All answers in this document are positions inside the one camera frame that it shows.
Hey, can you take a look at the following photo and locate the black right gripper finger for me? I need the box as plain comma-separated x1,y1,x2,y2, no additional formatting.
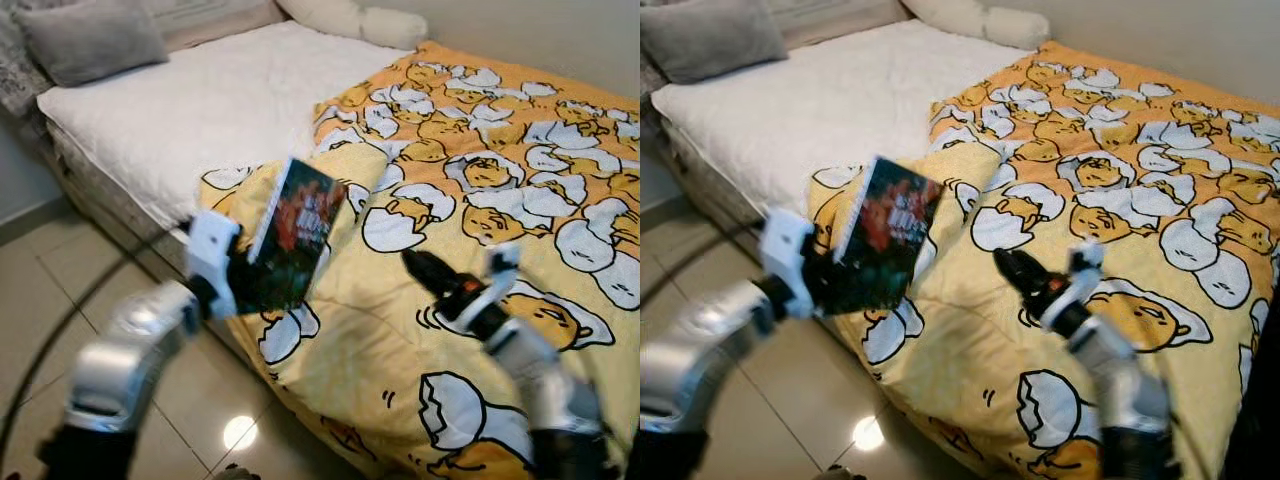
404,249,460,292
995,246,1050,290
401,255,450,300
992,253,1041,298

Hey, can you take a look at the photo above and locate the dark book with red cover art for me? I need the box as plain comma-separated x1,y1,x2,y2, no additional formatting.
235,155,349,313
825,155,946,316

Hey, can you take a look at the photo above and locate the grey pillow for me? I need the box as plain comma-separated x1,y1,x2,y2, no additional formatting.
12,0,171,89
640,0,791,86

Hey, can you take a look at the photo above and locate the grey patterned bed base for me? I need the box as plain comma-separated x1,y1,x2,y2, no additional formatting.
40,110,261,361
655,110,831,301

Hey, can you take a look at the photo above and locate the white quilted mattress pad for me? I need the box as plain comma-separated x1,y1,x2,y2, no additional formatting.
650,20,1036,216
37,20,413,233

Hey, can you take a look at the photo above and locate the cream bolster pillow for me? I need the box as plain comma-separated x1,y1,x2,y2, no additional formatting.
275,0,431,51
900,0,1051,51

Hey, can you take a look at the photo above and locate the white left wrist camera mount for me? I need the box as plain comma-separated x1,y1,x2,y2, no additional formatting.
185,210,243,319
758,208,816,319

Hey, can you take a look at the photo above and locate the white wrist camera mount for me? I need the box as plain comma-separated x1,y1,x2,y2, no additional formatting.
480,245,523,301
185,210,243,319
1068,240,1106,301
758,208,816,319

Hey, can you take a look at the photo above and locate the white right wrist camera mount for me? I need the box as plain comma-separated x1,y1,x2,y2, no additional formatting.
480,245,523,301
1068,240,1106,301

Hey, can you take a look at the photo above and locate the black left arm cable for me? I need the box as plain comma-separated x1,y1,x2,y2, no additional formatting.
0,215,196,471
640,215,766,306

